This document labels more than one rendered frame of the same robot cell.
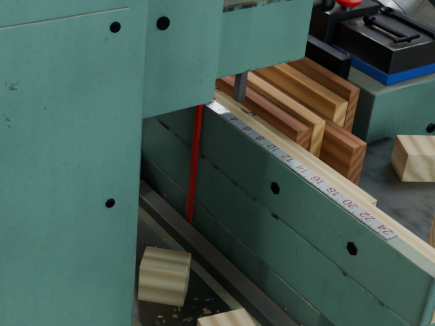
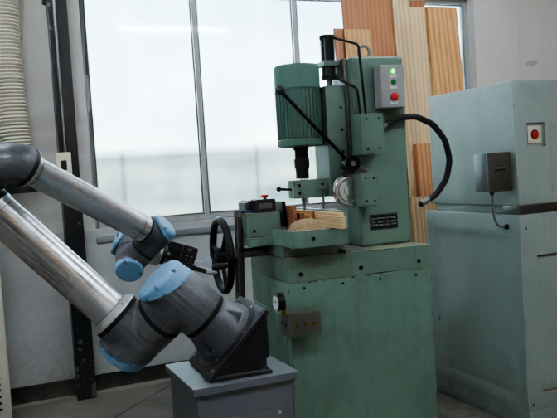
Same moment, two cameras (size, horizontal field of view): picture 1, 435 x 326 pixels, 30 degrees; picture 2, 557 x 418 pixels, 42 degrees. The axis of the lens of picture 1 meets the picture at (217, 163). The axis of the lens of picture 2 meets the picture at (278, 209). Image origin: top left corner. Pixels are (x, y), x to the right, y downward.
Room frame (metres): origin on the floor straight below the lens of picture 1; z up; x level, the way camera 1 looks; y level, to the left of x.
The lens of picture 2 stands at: (3.41, 0.85, 1.11)
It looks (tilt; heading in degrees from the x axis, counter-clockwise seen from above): 3 degrees down; 200
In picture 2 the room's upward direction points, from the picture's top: 4 degrees counter-clockwise
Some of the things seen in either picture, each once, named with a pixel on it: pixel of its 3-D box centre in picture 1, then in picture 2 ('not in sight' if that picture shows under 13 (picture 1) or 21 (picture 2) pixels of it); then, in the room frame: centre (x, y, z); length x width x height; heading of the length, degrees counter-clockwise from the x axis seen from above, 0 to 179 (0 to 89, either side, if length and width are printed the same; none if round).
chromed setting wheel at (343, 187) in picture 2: not in sight; (347, 190); (0.75, 0.17, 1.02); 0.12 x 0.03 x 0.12; 129
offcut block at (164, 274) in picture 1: (164, 276); not in sight; (0.60, 0.04, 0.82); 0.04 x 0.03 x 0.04; 86
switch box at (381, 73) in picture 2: not in sight; (389, 86); (0.64, 0.32, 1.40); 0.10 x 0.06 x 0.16; 129
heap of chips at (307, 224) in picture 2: not in sight; (307, 223); (0.98, 0.07, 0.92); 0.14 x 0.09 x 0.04; 129
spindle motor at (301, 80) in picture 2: not in sight; (297, 106); (0.73, -0.01, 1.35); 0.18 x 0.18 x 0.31
